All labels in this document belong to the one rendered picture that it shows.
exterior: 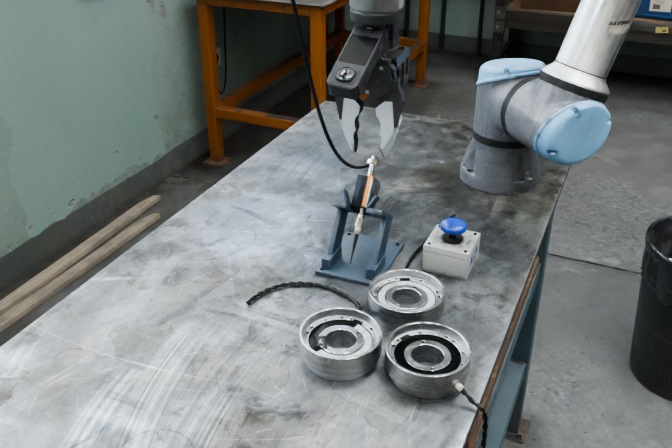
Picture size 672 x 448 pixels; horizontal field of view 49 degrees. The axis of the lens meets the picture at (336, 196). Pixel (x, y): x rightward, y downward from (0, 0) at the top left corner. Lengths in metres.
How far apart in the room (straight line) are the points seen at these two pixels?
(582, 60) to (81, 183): 2.06
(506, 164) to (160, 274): 0.64
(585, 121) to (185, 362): 0.70
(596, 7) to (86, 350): 0.89
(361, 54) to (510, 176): 0.48
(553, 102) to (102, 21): 1.97
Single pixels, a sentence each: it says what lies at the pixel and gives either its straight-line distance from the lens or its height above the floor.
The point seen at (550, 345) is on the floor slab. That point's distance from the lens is 2.34.
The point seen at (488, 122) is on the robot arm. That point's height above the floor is 0.93.
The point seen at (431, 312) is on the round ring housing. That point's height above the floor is 0.83.
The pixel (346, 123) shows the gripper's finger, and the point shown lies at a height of 1.02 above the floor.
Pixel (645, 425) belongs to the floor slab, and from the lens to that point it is 2.17.
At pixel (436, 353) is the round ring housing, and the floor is 0.82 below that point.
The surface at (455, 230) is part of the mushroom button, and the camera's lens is 1.10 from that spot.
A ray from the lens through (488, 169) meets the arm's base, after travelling 1.37.
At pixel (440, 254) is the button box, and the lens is 1.11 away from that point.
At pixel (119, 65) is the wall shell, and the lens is 2.95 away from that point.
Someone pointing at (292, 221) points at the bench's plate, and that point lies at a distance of 1.26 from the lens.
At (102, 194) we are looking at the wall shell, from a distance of 2.98.
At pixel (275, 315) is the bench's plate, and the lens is 1.04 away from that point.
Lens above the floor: 1.42
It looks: 28 degrees down
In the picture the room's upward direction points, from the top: straight up
